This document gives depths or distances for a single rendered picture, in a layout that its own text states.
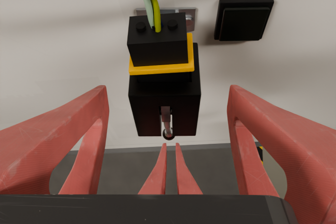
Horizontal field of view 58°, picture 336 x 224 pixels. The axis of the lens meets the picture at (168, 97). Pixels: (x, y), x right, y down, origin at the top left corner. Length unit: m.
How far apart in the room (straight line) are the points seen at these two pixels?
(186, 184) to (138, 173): 1.20
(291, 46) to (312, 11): 0.04
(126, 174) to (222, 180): 0.44
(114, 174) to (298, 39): 1.28
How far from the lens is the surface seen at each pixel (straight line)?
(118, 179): 1.49
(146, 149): 0.48
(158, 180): 0.27
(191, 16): 0.25
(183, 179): 0.27
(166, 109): 0.19
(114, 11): 0.25
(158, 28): 0.16
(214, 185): 1.46
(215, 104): 0.36
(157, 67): 0.17
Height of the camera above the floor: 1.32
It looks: 79 degrees down
